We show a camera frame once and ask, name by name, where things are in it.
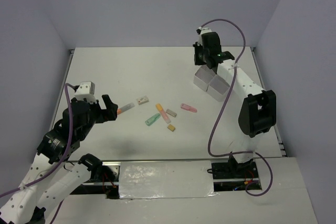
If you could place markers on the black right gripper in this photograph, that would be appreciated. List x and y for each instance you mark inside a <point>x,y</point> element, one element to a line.
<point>197,61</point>

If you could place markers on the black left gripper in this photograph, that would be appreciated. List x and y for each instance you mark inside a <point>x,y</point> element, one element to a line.
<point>110,113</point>

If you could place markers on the orange grey highlighter marker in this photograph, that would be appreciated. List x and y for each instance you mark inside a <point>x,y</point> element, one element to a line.
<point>125,108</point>

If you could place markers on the yellow pink highlighter marker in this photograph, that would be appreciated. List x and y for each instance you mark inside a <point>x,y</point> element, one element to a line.
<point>163,113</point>

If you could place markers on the white eraser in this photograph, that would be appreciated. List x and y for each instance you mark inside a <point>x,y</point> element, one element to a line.
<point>171,113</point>

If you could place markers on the yellow eraser block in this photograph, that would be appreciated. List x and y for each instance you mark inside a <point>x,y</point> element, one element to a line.
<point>171,127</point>

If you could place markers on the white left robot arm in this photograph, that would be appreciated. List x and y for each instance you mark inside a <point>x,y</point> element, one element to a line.
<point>37,196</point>

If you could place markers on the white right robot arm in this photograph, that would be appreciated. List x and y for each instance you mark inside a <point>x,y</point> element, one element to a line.
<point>258,106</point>

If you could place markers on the white left storage container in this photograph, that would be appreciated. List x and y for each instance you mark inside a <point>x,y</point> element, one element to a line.
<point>203,77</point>

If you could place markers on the white storage container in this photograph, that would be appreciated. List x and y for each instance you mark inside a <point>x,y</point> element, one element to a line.
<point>218,88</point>
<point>203,77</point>

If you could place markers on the white right storage container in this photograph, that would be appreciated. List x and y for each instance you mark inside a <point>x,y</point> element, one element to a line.
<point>218,88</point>

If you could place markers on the white staples box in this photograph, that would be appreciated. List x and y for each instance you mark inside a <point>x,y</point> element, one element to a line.
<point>142,100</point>

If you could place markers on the pink correction tape dispenser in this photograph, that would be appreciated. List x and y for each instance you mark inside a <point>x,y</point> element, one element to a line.
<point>188,108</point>

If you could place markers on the silver foil covered panel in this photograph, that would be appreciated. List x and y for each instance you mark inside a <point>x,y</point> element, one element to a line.
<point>160,180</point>

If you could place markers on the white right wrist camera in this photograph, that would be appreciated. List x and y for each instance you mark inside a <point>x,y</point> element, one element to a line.
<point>201,31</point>

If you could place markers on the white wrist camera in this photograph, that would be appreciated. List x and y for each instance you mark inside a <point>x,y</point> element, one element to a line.
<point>201,31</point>
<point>85,92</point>

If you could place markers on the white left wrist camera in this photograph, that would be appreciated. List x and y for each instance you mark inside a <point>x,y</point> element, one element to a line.
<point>85,92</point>

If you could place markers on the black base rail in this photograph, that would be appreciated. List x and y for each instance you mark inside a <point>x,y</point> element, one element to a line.
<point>110,187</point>

